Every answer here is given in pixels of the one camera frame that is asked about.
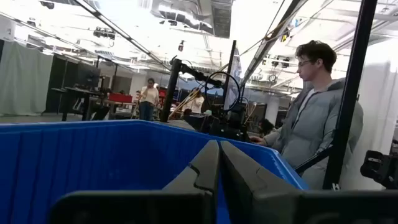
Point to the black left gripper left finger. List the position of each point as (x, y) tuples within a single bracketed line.
[(203, 174)]

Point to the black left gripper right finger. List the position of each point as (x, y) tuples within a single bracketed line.
[(239, 180)]

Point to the blue plastic bin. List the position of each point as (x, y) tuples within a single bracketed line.
[(93, 155)]

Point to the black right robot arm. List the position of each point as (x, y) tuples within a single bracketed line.
[(231, 123)]

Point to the red plastic bin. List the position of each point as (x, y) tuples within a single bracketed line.
[(119, 98)]

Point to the person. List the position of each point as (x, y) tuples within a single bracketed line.
[(149, 96), (311, 124), (265, 126), (196, 104)]

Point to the white and blue banner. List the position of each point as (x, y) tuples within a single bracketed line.
[(234, 77)]

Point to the black desk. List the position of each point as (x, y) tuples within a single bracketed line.
[(77, 93)]

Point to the black monitor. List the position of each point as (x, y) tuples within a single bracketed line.
[(88, 76)]

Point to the white curtain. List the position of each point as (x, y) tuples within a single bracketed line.
[(25, 77), (379, 109)]

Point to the black right side frame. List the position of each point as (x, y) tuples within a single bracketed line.
[(348, 93)]

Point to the black clamp mount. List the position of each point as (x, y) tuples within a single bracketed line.
[(379, 168)]

